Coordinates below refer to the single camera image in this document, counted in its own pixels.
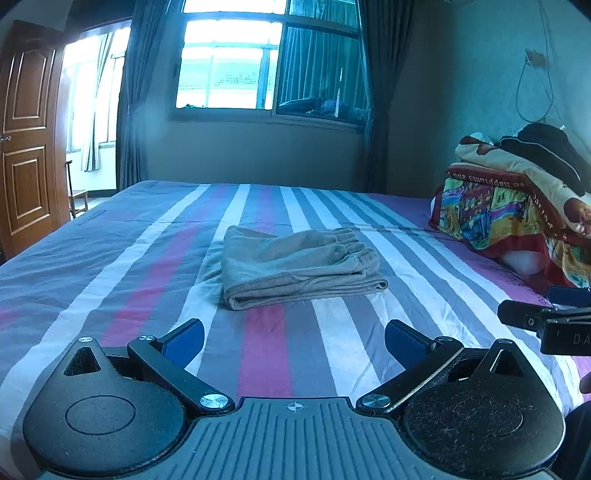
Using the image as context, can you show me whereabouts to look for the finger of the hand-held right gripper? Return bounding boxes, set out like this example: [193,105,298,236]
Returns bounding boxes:
[546,285,591,309]
[497,299,557,332]

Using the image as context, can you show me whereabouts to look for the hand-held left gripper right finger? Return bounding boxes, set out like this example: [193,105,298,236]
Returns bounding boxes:
[353,318,533,414]

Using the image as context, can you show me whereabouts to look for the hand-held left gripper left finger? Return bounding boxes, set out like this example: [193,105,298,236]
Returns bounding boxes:
[62,318,234,414]

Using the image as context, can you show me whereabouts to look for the beige fleece pants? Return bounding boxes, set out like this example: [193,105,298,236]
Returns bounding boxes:
[221,225,389,311]

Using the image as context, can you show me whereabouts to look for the white pillow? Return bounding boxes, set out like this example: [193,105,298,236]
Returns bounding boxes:
[501,249,549,278]

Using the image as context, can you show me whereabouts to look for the person's dark clothing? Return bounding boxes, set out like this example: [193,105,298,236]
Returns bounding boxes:
[550,401,591,480]

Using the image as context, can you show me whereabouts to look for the colourful printed blanket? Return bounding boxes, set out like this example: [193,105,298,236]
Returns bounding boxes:
[429,131,591,297]

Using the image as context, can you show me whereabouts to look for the striped bed sheet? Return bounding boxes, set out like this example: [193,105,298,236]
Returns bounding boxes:
[0,180,591,462]

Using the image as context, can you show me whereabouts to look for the black garment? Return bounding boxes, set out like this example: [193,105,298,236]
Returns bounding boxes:
[499,122,591,197]

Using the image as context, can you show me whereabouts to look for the wooden chair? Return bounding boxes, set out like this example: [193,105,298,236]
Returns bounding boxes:
[65,159,90,220]

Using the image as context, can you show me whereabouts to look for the dark curtain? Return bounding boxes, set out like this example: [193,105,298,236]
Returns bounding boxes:
[358,0,417,195]
[115,0,185,191]

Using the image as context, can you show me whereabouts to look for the white sheer curtain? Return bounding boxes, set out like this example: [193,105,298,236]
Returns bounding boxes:
[81,31,117,173]

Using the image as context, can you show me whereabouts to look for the brown wooden door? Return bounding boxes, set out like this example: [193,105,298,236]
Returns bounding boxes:
[0,19,71,262]

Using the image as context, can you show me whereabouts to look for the large window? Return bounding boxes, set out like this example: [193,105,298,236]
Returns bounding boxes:
[173,0,376,128]

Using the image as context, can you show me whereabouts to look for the hanging wall cable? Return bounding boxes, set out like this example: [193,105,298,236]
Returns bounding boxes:
[514,0,570,128]

